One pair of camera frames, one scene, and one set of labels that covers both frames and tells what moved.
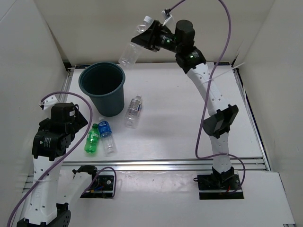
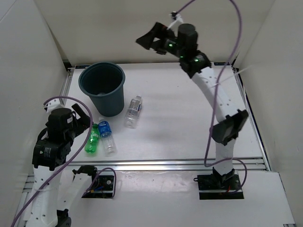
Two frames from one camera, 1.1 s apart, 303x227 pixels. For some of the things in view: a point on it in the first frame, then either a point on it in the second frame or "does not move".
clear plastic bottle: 133,51 -> 101,94
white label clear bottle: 132,116 does not move
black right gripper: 149,39 does not move
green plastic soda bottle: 92,139 does not move
